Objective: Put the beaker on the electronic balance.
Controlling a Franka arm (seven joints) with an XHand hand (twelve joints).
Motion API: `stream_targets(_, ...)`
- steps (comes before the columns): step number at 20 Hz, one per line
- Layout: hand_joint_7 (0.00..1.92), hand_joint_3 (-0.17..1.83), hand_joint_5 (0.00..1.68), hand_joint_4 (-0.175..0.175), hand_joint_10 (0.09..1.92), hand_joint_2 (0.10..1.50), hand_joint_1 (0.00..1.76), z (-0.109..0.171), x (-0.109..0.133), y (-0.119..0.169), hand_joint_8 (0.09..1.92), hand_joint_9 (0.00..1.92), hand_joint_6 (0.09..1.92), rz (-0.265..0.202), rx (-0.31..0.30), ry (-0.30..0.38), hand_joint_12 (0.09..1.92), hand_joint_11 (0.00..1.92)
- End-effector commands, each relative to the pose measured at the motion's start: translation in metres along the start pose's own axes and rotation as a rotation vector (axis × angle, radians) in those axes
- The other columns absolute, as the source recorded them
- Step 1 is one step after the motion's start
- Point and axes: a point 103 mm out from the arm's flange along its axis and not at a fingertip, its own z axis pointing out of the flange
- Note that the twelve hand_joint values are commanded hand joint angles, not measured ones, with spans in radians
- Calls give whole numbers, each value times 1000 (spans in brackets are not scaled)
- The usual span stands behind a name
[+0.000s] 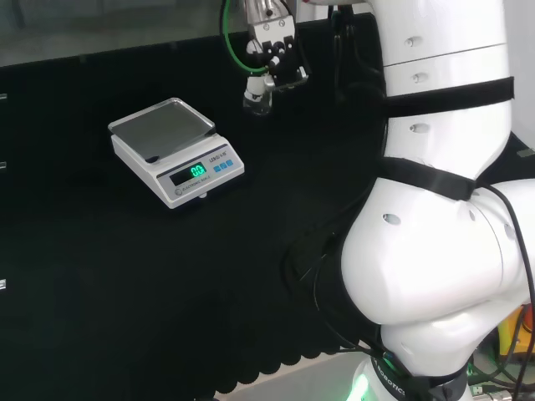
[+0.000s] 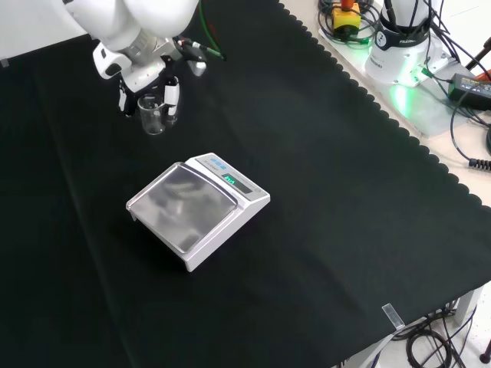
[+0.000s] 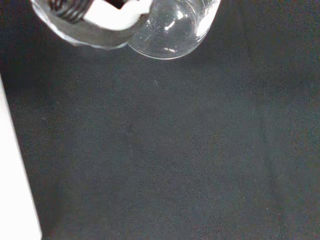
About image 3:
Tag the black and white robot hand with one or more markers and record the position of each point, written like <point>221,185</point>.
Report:
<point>117,17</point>

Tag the black bench cloth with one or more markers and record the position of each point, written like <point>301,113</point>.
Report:
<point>170,150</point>

